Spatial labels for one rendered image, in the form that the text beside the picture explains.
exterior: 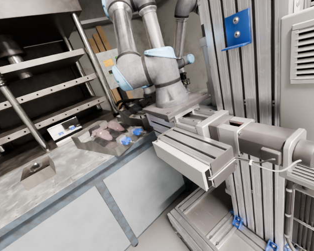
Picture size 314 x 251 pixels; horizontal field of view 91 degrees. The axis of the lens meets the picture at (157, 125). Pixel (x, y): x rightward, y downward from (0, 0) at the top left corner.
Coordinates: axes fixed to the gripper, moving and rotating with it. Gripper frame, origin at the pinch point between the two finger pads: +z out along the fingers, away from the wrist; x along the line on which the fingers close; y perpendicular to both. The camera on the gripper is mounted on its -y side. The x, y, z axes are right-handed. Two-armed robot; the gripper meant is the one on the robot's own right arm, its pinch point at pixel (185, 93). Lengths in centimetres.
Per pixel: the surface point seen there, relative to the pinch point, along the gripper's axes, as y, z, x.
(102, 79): -47, -36, -63
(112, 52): -65, -60, -38
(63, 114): -44, -17, -111
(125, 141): 44, -2, -75
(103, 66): -62, -48, -54
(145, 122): 28, -1, -56
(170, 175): 28, 53, -51
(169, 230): 45, 85, -73
